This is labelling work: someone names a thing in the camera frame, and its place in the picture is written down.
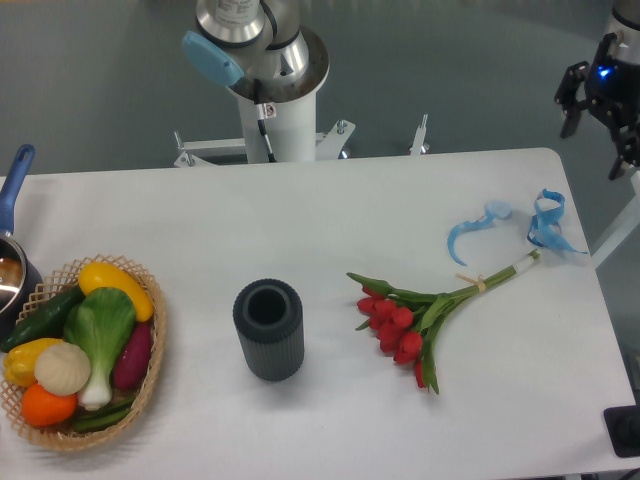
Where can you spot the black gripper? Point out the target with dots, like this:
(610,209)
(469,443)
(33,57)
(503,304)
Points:
(612,91)

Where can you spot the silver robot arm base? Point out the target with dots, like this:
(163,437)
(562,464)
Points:
(257,49)

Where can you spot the blue curled ribbon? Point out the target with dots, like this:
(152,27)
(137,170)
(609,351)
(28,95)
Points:
(545,230)

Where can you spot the blue ribbon with spool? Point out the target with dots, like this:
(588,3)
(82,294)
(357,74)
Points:
(493,210)

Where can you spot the red tulip bouquet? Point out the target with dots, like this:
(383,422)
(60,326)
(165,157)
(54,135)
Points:
(407,323)

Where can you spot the black device at table edge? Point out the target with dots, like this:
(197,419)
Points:
(623,429)

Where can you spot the dark grey ribbed vase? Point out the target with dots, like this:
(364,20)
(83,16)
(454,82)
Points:
(268,317)

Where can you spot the purple sweet potato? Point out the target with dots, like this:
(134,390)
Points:
(132,364)

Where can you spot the yellow squash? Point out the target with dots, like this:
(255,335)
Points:
(98,274)

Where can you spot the green bok choy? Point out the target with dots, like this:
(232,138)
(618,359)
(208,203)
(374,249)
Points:
(100,326)

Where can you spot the dark green cucumber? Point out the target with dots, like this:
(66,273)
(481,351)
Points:
(47,321)

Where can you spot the green bean pods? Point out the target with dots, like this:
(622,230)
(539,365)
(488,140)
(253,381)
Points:
(103,418)

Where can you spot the white garlic bulb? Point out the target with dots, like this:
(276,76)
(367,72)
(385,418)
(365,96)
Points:
(62,369)

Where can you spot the woven wicker basket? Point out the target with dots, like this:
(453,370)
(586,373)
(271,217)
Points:
(62,437)

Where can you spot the yellow bell pepper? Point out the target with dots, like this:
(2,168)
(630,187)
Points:
(19,363)

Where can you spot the orange fruit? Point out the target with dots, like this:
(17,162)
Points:
(40,408)

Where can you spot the white frame leg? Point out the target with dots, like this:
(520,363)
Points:
(619,229)

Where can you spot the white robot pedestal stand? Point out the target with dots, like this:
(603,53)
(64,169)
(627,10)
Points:
(272,132)

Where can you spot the blue handled saucepan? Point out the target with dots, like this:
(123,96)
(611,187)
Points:
(19,277)

